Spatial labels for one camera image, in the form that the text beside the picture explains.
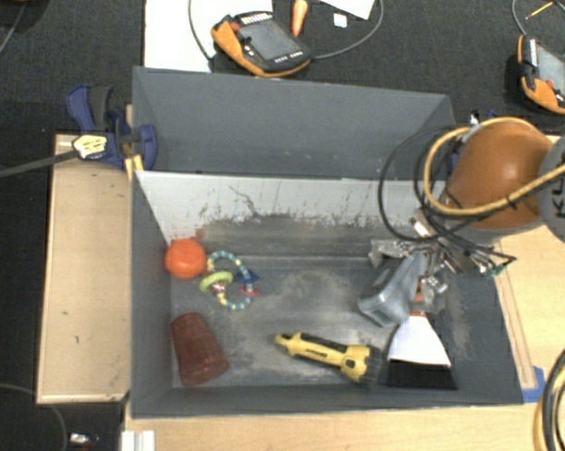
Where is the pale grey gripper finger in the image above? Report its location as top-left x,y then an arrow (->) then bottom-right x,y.
356,250 -> 425,328
417,270 -> 450,316

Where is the white and black cone-shaped thing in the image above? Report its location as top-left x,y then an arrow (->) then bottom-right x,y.
385,290 -> 462,392

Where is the yellow and black flashlight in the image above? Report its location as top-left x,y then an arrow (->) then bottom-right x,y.
272,330 -> 387,388

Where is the grey metal bin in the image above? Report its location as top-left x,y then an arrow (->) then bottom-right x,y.
119,66 -> 536,433

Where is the red-brown plastic cup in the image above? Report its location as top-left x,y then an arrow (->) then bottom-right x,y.
166,311 -> 232,389

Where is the orange toy fruit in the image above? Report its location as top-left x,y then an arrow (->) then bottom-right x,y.
163,238 -> 210,282

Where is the pale wood flat board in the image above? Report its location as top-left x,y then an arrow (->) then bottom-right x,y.
35,132 -> 141,408

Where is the colourful ring rattle toy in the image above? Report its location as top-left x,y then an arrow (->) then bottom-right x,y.
197,249 -> 264,312

